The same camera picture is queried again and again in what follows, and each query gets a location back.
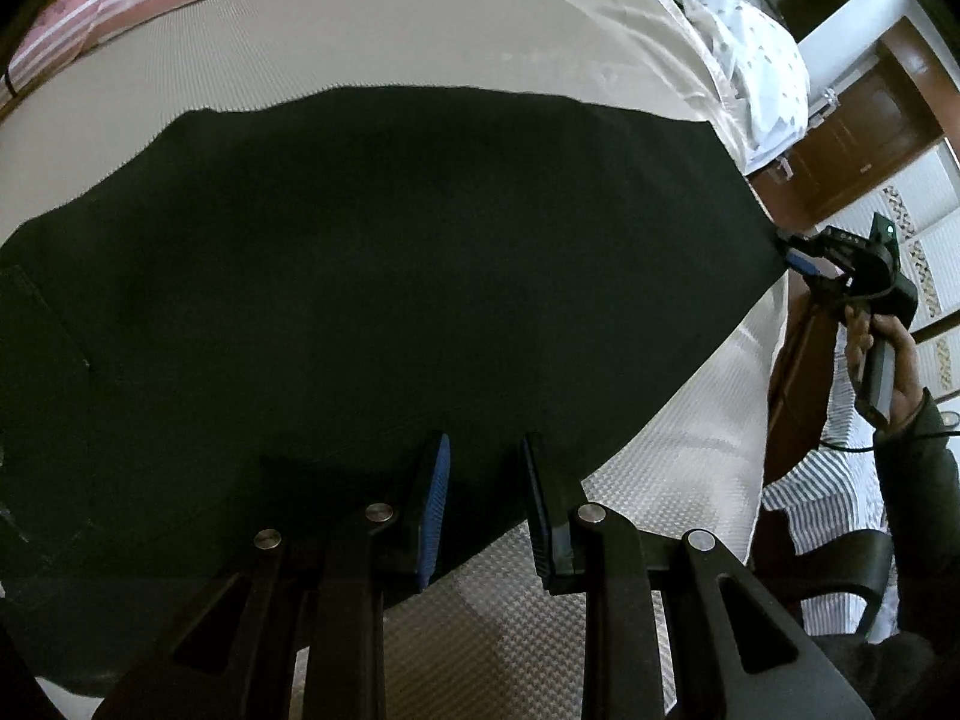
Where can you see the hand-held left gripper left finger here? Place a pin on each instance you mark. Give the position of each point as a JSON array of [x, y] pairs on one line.
[[431, 495]]

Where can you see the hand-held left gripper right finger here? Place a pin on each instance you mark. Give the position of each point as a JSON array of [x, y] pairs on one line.
[[536, 510]]

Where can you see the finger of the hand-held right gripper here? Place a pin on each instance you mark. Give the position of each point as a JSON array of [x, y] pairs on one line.
[[806, 242], [806, 265]]

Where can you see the black pants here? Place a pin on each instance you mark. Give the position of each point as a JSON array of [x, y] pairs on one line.
[[375, 277]]

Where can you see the person's right forearm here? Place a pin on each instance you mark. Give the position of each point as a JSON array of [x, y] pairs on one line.
[[922, 487]]

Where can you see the person's right hand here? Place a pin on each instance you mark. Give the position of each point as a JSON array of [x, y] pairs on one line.
[[909, 371]]

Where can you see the wooden wardrobe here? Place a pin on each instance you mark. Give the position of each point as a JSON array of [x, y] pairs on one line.
[[885, 120]]

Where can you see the white dotted quilt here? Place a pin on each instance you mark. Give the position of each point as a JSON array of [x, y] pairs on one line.
[[757, 52]]

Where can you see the grey striped cloth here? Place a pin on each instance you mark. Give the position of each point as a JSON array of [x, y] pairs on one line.
[[817, 487]]

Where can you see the person's dark clothing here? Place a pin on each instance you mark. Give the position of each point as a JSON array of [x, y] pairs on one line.
[[900, 679]]

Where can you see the beige woven bed mat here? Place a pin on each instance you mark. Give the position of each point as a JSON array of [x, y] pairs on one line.
[[300, 52]]

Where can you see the wooden bed side rail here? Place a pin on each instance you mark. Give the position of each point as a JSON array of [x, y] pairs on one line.
[[795, 360]]

